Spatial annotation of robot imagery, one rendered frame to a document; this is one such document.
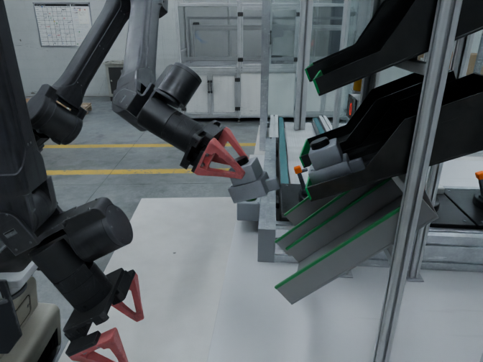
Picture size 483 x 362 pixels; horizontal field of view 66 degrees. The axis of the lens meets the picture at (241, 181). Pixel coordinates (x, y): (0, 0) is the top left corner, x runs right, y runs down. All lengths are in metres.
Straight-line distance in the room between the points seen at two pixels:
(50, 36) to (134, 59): 8.99
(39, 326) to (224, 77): 5.51
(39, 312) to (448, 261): 1.02
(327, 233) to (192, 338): 0.34
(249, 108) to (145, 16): 5.48
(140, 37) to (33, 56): 9.18
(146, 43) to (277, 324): 0.64
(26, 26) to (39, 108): 9.09
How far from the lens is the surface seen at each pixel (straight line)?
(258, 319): 0.84
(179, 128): 0.63
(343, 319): 0.87
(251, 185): 0.62
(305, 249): 0.76
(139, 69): 0.75
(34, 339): 1.00
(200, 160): 0.60
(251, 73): 6.22
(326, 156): 0.58
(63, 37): 9.65
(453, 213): 1.16
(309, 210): 0.88
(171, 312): 0.87
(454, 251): 1.08
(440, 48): 0.50
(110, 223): 0.49
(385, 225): 0.59
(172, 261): 1.02
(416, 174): 0.53
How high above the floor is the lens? 1.43
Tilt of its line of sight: 22 degrees down
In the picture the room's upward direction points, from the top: straight up
